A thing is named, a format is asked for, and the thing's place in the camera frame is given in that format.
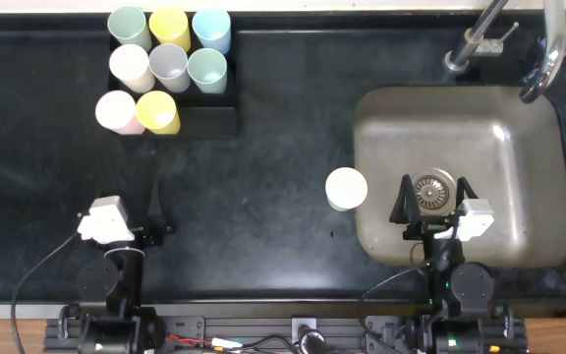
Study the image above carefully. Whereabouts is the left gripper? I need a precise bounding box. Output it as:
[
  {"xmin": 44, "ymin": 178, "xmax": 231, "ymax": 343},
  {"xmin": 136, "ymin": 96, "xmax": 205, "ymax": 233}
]
[{"xmin": 133, "ymin": 177, "xmax": 177, "ymax": 250}]

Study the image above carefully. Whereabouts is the grey cup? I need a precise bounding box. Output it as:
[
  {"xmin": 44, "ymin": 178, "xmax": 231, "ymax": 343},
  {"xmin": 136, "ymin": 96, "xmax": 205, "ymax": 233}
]
[{"xmin": 147, "ymin": 42, "xmax": 192, "ymax": 93}]

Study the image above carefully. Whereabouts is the steel sink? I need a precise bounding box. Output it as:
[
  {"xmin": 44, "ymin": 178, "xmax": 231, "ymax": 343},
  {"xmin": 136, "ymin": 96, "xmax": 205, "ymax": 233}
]
[{"xmin": 353, "ymin": 86, "xmax": 566, "ymax": 269}]

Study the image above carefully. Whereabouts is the blue cup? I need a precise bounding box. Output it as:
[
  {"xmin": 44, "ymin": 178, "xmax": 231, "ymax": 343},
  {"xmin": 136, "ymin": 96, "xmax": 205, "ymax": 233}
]
[{"xmin": 191, "ymin": 8, "xmax": 233, "ymax": 55}]

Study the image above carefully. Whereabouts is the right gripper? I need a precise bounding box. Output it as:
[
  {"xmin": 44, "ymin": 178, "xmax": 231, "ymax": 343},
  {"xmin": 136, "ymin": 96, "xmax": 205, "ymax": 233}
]
[{"xmin": 388, "ymin": 173, "xmax": 481, "ymax": 242}]

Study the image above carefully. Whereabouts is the steel tap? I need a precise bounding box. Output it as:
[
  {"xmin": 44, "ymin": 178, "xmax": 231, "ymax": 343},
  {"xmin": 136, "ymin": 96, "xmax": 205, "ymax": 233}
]
[{"xmin": 442, "ymin": 0, "xmax": 566, "ymax": 105}]

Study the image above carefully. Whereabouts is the black tray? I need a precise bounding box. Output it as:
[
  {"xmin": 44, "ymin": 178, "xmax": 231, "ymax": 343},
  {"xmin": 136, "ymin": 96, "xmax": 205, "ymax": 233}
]
[{"xmin": 107, "ymin": 9, "xmax": 240, "ymax": 140}]

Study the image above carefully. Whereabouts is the white cup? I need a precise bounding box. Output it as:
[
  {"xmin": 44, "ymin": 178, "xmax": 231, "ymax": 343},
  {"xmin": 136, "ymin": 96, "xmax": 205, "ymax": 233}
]
[
  {"xmin": 108, "ymin": 43, "xmax": 156, "ymax": 94},
  {"xmin": 324, "ymin": 166, "xmax": 368, "ymax": 212}
]

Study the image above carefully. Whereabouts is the green cup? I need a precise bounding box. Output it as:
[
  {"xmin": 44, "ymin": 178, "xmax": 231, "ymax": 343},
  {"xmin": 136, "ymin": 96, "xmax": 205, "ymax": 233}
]
[
  {"xmin": 106, "ymin": 5, "xmax": 153, "ymax": 53},
  {"xmin": 186, "ymin": 47, "xmax": 229, "ymax": 95}
]

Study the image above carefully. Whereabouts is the pink cup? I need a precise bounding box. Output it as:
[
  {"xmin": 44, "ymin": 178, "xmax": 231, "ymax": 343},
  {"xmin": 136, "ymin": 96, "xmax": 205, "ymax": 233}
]
[{"xmin": 94, "ymin": 89, "xmax": 146, "ymax": 137}]

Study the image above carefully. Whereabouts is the mounting rail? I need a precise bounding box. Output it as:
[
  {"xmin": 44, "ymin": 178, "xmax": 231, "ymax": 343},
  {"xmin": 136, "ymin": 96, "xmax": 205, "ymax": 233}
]
[{"xmin": 41, "ymin": 314, "xmax": 530, "ymax": 354}]

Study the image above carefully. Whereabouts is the yellow cup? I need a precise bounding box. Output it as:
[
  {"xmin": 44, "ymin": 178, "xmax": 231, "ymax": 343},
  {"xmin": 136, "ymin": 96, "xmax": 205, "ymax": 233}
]
[
  {"xmin": 135, "ymin": 89, "xmax": 182, "ymax": 137},
  {"xmin": 147, "ymin": 6, "xmax": 192, "ymax": 53}
]

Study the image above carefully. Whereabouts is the black cable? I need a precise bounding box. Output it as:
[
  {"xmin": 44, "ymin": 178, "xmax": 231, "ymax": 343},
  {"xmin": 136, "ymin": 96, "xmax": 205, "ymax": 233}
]
[
  {"xmin": 9, "ymin": 231, "xmax": 81, "ymax": 354},
  {"xmin": 357, "ymin": 210, "xmax": 461, "ymax": 354}
]

